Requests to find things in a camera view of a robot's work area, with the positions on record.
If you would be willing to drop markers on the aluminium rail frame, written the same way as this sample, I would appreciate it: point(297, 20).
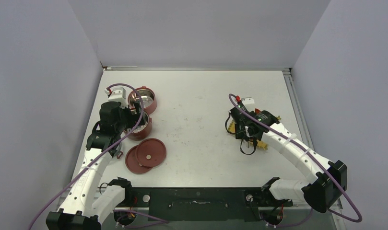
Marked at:
point(193, 105)

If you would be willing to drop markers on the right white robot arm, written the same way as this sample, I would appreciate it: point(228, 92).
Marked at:
point(323, 179)

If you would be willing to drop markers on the lower red round lid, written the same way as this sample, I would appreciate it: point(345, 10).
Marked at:
point(133, 165)

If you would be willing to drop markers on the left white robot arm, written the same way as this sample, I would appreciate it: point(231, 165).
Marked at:
point(76, 212)

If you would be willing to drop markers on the bamboo mat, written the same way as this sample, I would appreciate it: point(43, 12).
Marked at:
point(263, 145)

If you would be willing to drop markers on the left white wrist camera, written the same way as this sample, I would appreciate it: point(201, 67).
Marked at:
point(116, 95)

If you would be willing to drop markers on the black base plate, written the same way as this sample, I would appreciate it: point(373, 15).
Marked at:
point(202, 204)

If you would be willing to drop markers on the red round lid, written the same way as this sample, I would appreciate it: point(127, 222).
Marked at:
point(133, 165)
point(151, 152)

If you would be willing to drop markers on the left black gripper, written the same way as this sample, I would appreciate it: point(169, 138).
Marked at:
point(133, 118)

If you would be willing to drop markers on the upper red round lid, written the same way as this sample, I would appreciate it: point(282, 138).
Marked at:
point(151, 152)

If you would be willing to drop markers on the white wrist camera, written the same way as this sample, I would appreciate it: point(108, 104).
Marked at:
point(116, 95)
point(246, 101)

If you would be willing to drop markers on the glass lid with red clip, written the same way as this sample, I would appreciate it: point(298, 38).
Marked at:
point(118, 151)

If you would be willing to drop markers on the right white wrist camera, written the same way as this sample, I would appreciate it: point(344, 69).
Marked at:
point(246, 101)

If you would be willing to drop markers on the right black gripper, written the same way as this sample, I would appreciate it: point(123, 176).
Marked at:
point(240, 134)

